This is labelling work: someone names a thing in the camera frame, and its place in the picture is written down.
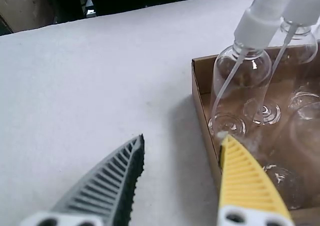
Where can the clear plastic bottle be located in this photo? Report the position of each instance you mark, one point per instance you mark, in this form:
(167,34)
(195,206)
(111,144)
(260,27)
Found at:
(303,98)
(307,140)
(287,186)
(300,48)
(255,68)

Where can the cardboard box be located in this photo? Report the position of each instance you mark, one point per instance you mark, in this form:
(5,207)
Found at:
(200,110)

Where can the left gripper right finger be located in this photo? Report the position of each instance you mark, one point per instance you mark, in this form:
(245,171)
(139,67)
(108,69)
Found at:
(242,186)

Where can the white spray top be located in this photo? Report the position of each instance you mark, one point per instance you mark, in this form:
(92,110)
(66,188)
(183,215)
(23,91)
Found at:
(300,5)
(252,23)

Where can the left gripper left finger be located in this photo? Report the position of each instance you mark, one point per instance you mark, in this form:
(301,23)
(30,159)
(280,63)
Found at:
(105,186)

